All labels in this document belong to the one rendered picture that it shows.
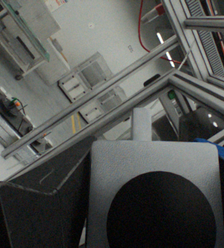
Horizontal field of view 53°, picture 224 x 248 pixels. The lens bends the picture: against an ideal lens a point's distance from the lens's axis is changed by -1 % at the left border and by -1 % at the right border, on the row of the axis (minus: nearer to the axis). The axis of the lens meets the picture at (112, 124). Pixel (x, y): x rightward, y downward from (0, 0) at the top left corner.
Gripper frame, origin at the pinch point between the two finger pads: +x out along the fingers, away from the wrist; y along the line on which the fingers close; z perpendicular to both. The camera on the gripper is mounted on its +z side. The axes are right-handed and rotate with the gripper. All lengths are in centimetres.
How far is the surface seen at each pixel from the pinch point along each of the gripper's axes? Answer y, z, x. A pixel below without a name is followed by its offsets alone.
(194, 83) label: -8.3, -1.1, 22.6
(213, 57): -49, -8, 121
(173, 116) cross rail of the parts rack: -7.6, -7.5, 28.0
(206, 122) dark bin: -9.7, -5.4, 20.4
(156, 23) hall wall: -170, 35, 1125
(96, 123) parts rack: 4.4, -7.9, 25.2
